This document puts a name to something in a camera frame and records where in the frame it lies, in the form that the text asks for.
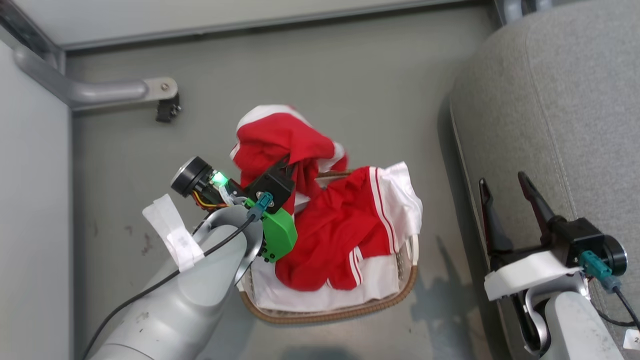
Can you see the white tape strip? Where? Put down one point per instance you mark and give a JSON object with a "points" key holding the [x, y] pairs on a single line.
{"points": [[175, 235]]}

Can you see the grey partition frame rail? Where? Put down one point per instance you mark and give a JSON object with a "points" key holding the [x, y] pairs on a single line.
{"points": [[250, 27]]}

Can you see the grey fabric sofa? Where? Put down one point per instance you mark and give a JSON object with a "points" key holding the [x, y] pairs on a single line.
{"points": [[565, 115]]}

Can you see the white paper label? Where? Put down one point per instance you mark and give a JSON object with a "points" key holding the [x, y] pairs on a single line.
{"points": [[632, 340]]}

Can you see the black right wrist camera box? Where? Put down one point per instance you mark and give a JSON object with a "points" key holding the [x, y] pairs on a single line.
{"points": [[577, 237]]}

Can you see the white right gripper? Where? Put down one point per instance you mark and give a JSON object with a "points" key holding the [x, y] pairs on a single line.
{"points": [[525, 275]]}

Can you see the white woven basket tan rim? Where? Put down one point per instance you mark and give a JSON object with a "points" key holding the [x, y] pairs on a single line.
{"points": [[325, 316]]}

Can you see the grey metal table leg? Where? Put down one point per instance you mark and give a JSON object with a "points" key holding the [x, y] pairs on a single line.
{"points": [[100, 92]]}

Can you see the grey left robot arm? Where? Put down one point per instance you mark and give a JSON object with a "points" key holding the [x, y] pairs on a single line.
{"points": [[175, 310]]}

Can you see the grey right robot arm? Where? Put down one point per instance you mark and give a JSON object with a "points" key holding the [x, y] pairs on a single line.
{"points": [[575, 325]]}

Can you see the red shorts with white stripes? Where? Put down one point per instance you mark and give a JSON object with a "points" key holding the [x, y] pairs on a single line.
{"points": [[335, 235]]}

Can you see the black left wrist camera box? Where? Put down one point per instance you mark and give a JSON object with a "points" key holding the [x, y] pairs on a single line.
{"points": [[272, 186]]}

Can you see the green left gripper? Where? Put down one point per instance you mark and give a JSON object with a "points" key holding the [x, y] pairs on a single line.
{"points": [[277, 235]]}

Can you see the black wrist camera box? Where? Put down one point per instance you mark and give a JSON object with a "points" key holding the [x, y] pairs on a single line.
{"points": [[272, 186], [577, 237]]}

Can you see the red garment with white trim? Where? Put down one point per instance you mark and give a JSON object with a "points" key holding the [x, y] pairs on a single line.
{"points": [[280, 140]]}

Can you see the small black caster wheel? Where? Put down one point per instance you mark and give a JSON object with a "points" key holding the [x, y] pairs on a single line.
{"points": [[168, 111]]}

